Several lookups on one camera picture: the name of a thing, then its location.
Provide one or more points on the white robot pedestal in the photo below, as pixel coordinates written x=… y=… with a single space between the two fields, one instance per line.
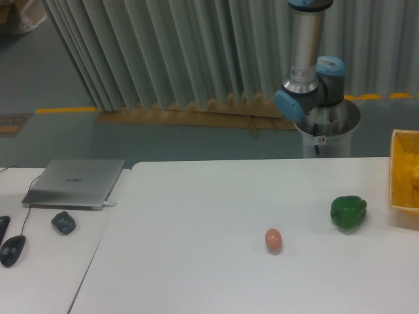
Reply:
x=327 y=131

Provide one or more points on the clear plastic bag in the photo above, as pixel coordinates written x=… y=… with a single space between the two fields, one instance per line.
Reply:
x=31 y=14

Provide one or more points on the grey pleated curtain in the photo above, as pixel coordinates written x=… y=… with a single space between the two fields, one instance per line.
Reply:
x=145 y=53

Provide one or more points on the black earbud case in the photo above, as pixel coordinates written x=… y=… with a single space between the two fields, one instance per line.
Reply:
x=64 y=223

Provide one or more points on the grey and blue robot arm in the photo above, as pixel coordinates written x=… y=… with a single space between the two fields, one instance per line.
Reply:
x=311 y=80

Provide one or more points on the black computer mouse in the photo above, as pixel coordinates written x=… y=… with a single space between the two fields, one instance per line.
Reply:
x=11 y=250

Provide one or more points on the brown cardboard sheet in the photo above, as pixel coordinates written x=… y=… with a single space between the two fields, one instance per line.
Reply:
x=254 y=114

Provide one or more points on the black keyboard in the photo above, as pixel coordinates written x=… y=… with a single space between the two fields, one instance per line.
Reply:
x=4 y=224

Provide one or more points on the green bell pepper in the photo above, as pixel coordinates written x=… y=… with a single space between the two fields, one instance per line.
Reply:
x=348 y=212

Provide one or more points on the yellow woven basket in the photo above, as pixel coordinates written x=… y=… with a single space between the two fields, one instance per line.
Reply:
x=403 y=171

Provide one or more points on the white usb plug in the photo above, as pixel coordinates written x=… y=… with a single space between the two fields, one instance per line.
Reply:
x=109 y=204

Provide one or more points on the brown egg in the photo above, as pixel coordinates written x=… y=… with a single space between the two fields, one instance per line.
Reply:
x=273 y=240

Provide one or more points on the silver laptop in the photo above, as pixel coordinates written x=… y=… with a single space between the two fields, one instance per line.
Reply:
x=74 y=184

